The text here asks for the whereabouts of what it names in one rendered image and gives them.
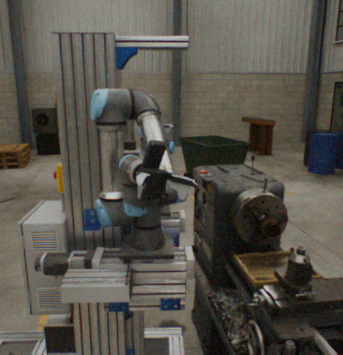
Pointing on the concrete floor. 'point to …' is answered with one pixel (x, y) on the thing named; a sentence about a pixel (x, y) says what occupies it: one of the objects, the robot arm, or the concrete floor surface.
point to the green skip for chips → (211, 152)
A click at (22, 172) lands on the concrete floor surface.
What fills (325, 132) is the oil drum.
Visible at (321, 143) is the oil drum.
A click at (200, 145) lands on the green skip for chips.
